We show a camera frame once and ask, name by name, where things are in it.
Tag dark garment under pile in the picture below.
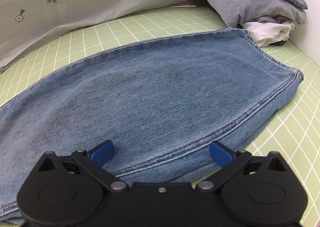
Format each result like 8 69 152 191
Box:
271 40 286 46

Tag grey sweatshirt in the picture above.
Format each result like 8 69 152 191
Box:
207 0 307 27

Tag white folded garment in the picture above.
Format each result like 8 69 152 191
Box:
241 16 296 47

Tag blue denim jeans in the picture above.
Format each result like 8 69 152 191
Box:
1 28 303 223

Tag green grid bed sheet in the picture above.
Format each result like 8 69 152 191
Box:
1 7 319 226

